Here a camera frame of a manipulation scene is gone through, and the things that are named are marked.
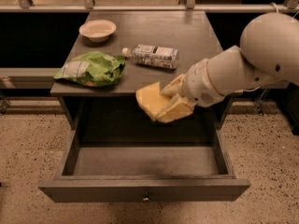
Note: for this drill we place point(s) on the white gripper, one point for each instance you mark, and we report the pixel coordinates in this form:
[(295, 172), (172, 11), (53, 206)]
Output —
[(198, 84)]

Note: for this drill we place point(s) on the yellow sponge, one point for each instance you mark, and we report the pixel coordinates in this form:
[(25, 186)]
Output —
[(150, 100)]

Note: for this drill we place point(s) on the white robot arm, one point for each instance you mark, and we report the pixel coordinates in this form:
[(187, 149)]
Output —
[(268, 52)]

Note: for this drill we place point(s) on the open grey top drawer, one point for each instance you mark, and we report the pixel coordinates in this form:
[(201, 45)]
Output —
[(127, 174)]

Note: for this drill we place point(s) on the clear plastic water bottle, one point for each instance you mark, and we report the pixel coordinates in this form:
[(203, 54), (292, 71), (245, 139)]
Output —
[(154, 56)]

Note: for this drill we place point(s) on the grey wooden cabinet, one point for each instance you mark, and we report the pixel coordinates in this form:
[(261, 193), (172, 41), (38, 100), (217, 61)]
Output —
[(110, 116)]

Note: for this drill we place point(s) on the green chip bag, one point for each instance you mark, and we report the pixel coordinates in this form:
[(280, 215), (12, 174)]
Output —
[(93, 69)]

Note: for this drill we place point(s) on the white ceramic bowl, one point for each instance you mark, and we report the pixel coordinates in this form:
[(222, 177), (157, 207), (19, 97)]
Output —
[(97, 30)]

